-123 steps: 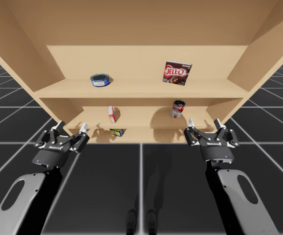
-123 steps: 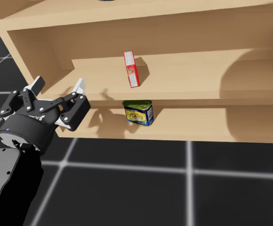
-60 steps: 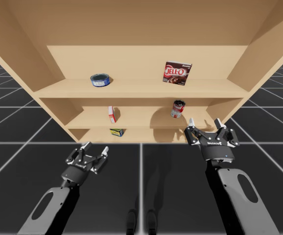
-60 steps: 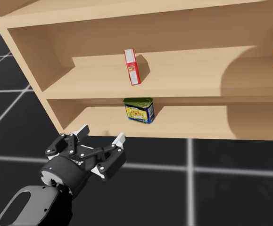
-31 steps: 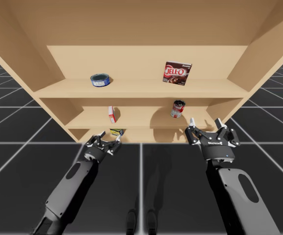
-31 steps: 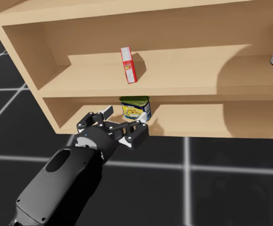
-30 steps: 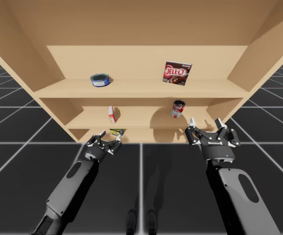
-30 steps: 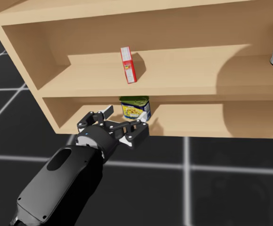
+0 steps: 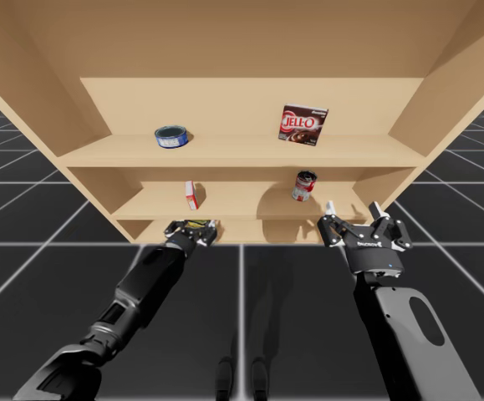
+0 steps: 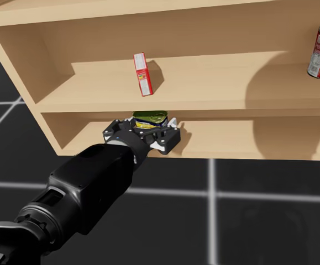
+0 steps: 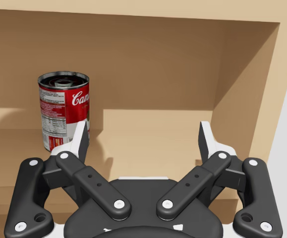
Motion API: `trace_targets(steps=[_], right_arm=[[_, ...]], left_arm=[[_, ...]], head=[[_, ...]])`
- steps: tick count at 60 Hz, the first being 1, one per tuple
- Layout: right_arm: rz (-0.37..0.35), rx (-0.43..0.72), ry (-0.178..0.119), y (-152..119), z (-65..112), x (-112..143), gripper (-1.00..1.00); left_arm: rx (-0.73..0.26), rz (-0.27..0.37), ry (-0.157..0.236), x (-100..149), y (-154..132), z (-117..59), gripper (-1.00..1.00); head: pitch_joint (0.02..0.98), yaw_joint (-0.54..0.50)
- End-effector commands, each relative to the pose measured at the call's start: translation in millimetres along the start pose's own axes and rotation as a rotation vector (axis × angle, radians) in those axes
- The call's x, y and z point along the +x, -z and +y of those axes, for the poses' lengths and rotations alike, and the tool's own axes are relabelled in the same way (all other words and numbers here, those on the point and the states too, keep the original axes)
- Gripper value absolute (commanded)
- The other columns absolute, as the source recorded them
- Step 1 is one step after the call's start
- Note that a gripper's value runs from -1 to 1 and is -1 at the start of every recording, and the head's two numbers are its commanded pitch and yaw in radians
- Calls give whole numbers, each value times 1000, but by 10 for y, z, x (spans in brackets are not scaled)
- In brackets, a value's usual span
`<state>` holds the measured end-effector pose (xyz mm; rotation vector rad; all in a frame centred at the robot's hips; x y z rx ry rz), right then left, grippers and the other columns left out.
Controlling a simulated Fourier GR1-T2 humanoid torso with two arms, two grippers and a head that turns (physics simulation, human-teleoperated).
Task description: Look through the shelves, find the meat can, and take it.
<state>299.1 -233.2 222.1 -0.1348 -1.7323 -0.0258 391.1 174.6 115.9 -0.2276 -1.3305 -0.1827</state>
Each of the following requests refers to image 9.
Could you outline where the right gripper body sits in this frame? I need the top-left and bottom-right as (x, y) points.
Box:
(341, 223), (406, 278)

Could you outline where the blue flat can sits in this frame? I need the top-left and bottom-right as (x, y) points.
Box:
(154, 125), (190, 150)

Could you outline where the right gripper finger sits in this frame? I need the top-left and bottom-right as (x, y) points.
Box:
(368, 200), (415, 253)
(317, 200), (351, 250)

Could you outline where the red carton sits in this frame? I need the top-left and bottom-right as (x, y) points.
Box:
(184, 180), (201, 211)

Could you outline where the brown carton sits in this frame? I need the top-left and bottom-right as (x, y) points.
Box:
(278, 104), (330, 148)

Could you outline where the pale wooden shelf unit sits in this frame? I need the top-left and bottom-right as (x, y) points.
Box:
(0, 0), (484, 246)

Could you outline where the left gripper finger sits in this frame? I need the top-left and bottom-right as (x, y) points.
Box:
(164, 221), (186, 239)
(197, 220), (219, 248)

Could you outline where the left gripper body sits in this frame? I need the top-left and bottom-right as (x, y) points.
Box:
(166, 228), (203, 254)

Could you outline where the red and white can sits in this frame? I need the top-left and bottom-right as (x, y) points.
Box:
(291, 170), (319, 203)

